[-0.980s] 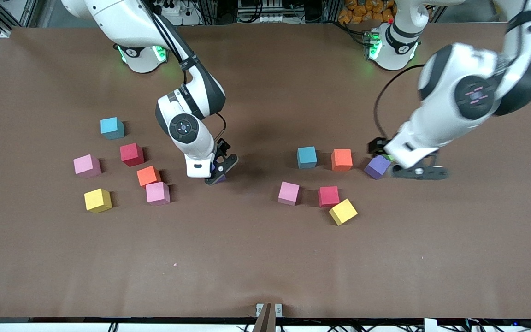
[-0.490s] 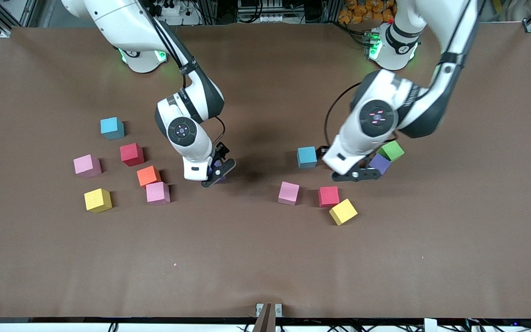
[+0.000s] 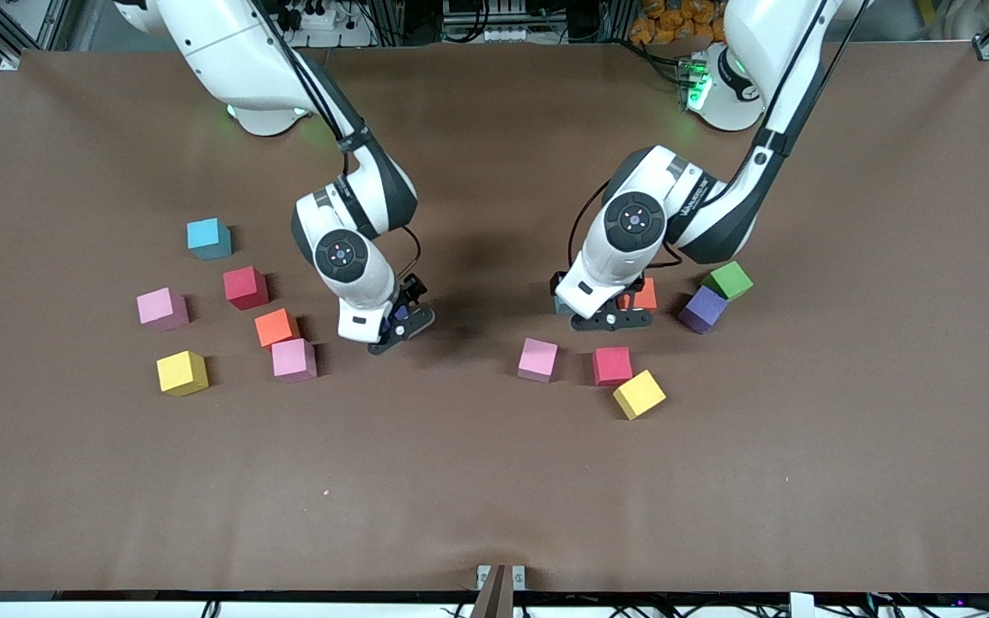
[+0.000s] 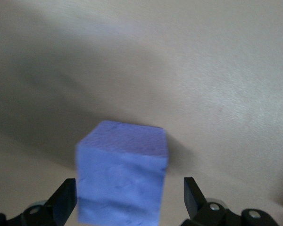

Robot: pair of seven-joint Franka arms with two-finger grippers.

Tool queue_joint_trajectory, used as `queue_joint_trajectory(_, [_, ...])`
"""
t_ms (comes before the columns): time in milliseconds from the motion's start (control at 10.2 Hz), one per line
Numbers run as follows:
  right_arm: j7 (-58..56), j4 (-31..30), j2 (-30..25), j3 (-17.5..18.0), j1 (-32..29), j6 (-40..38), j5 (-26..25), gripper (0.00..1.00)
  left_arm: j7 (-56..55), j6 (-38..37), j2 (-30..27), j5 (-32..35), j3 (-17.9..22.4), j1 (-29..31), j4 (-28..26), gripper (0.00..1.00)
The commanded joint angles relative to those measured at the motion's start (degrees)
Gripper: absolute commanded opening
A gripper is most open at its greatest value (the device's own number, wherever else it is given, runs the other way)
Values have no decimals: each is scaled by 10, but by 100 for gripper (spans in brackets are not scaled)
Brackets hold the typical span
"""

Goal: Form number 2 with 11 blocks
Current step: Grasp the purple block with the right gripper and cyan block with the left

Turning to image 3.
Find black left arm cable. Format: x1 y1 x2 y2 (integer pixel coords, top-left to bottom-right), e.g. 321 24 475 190
567 0 873 269

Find orange yellow objects bag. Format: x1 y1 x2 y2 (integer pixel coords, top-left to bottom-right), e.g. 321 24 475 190
629 0 725 45

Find brown wooden strip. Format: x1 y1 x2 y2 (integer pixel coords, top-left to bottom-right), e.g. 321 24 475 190
470 564 517 618

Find black cable bundle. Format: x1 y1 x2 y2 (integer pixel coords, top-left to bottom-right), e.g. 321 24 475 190
855 577 989 618

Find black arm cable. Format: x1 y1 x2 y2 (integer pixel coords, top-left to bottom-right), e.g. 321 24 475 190
567 0 873 269
241 0 424 280

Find white power strip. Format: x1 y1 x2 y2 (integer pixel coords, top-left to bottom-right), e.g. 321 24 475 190
276 0 349 31

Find green foam cube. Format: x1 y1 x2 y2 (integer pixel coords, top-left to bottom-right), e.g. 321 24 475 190
700 261 755 309

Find orange foam cube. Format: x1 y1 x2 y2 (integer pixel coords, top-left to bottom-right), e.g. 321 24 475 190
254 307 302 349
617 276 658 313

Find yellow foam cube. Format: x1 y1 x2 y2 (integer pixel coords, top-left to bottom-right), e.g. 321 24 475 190
612 370 667 421
156 350 209 397

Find small metal bracket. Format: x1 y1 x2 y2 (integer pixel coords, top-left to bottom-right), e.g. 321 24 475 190
476 564 527 591

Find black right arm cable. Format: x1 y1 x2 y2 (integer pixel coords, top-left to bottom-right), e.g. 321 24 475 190
241 0 424 280

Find pink foam cube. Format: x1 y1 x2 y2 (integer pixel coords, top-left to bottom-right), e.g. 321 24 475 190
271 338 319 384
518 337 560 384
136 287 191 333

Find red foam cube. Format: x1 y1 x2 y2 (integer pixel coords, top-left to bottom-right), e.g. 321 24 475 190
592 346 634 387
223 266 270 311

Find aluminium frame post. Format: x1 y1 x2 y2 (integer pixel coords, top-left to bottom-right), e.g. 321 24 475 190
372 0 407 45
602 0 637 44

